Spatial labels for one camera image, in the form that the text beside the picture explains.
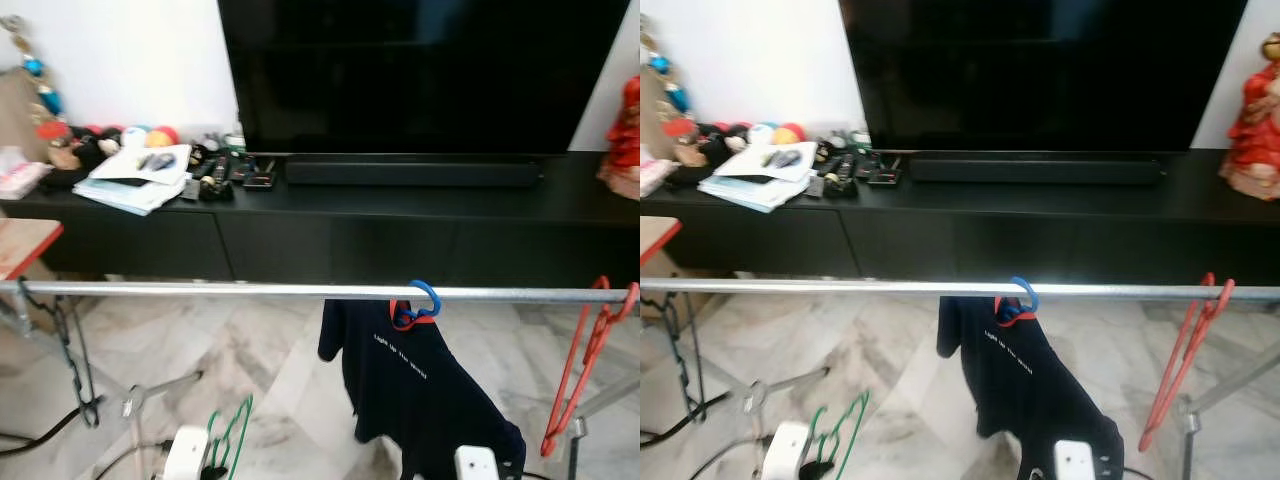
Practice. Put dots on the red plastic hanger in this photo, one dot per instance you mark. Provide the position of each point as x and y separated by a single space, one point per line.
1193 325
592 330

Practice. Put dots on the blue plastic hanger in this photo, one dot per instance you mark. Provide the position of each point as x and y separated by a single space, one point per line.
434 298
1033 295

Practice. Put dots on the marble pattern folding table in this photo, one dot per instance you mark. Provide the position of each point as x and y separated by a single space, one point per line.
25 245
658 235

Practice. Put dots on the tissue pack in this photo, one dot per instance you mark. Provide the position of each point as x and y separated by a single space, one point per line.
655 172
20 175

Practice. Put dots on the red laughing buddha statue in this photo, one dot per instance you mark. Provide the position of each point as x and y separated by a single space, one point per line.
622 140
1255 120

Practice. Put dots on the jar with red lid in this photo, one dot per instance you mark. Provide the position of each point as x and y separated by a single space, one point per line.
685 140
60 145

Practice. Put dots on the black plush toy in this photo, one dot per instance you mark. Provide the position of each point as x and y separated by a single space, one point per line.
90 155
715 150

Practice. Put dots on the light wooden cabinet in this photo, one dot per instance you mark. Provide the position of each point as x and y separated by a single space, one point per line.
648 115
15 110

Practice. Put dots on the stack of white papers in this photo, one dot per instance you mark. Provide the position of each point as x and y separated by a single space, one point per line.
135 180
760 177

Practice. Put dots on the white and blue ball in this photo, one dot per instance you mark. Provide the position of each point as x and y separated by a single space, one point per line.
135 136
762 133

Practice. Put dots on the gold and blue trophy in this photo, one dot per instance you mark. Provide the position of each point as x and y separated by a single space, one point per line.
45 85
670 80

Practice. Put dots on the yellow and red ball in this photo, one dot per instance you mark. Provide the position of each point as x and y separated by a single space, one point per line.
792 132
165 136

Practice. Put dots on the black remote control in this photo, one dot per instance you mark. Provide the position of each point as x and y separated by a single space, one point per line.
215 180
840 175

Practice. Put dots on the silver metal clothes rack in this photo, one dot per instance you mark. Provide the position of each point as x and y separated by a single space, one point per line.
850 288
250 292

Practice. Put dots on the black soundbar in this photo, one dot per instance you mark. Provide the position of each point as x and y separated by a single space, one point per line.
1035 168
415 172

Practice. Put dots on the small black electronic device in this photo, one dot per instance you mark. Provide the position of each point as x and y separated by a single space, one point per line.
882 172
260 175

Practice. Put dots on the navy blue t-shirt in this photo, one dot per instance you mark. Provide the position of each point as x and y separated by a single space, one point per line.
420 400
1030 400

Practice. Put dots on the large black flat television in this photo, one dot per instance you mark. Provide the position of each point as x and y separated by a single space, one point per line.
1040 70
420 70

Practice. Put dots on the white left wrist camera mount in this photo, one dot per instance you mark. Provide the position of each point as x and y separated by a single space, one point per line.
185 455
785 450

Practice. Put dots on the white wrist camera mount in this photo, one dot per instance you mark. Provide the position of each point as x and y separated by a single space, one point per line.
1074 460
477 465
185 455
785 450

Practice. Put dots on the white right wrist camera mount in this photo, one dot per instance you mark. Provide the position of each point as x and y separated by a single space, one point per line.
1074 460
477 465

